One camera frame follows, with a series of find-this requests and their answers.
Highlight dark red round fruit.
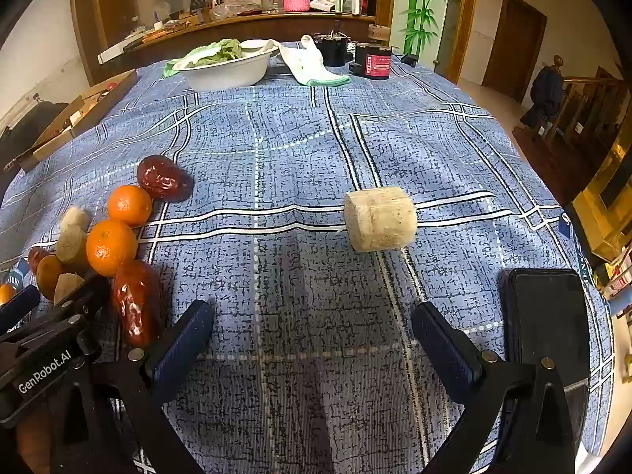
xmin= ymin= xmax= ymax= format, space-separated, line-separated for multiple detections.
xmin=27 ymin=246 xmax=50 ymax=275

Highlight beige sugarcane chunk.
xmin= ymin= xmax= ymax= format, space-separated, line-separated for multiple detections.
xmin=344 ymin=186 xmax=418 ymax=254
xmin=60 ymin=206 xmax=92 ymax=233
xmin=55 ymin=224 xmax=90 ymax=265
xmin=53 ymin=273 xmax=87 ymax=305

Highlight green bamboo wall decal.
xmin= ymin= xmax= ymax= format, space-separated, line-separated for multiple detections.
xmin=402 ymin=0 xmax=445 ymax=55

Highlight long white box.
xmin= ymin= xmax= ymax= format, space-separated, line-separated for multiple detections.
xmin=97 ymin=42 xmax=132 ymax=65

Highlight brown wooden door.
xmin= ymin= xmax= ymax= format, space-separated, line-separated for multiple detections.
xmin=481 ymin=0 xmax=548 ymax=104

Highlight white bowl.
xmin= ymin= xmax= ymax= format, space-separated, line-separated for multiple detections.
xmin=173 ymin=39 xmax=280 ymax=92

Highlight blue plaid tablecloth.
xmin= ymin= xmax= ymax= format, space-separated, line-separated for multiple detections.
xmin=0 ymin=52 xmax=615 ymax=474

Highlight red date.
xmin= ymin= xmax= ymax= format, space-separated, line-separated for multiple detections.
xmin=113 ymin=259 xmax=161 ymax=349
xmin=136 ymin=154 xmax=194 ymax=203

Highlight brownish orange fruit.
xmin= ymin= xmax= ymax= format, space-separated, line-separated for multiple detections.
xmin=36 ymin=254 xmax=66 ymax=302

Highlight wooden bookshelf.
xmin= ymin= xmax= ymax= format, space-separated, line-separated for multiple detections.
xmin=568 ymin=123 xmax=632 ymax=307

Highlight clear plastic bag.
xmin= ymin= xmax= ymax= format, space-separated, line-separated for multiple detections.
xmin=210 ymin=0 xmax=262 ymax=21

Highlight black device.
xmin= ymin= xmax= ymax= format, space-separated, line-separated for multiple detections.
xmin=313 ymin=20 xmax=355 ymax=67

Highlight cardboard box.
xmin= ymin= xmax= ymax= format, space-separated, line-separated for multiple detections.
xmin=4 ymin=69 xmax=139 ymax=173

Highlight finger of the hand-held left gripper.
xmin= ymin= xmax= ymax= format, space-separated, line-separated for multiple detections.
xmin=0 ymin=285 xmax=41 ymax=333
xmin=45 ymin=275 xmax=111 ymax=319

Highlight white cloth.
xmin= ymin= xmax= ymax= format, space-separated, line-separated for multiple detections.
xmin=274 ymin=34 xmax=352 ymax=87

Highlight wooden stair railing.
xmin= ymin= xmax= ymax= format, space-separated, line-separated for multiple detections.
xmin=513 ymin=66 xmax=630 ymax=183

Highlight wooden counter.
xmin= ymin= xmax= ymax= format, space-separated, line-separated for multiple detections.
xmin=96 ymin=7 xmax=381 ymax=85

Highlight black smartphone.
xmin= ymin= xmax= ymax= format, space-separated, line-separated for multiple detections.
xmin=502 ymin=267 xmax=606 ymax=460

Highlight black sofa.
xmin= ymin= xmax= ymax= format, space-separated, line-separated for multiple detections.
xmin=0 ymin=101 xmax=70 ymax=188

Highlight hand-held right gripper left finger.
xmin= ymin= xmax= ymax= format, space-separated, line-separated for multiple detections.
xmin=52 ymin=299 xmax=216 ymax=474

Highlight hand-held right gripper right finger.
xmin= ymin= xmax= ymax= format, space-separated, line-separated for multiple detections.
xmin=411 ymin=302 xmax=577 ymax=474

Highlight dark hanging jacket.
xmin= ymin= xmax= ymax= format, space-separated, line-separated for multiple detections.
xmin=521 ymin=54 xmax=566 ymax=129

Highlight black jar with red label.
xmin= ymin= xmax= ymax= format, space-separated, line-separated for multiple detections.
xmin=355 ymin=42 xmax=393 ymax=80

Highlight green lettuce leaves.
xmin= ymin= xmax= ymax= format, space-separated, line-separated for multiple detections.
xmin=185 ymin=38 xmax=245 ymax=67

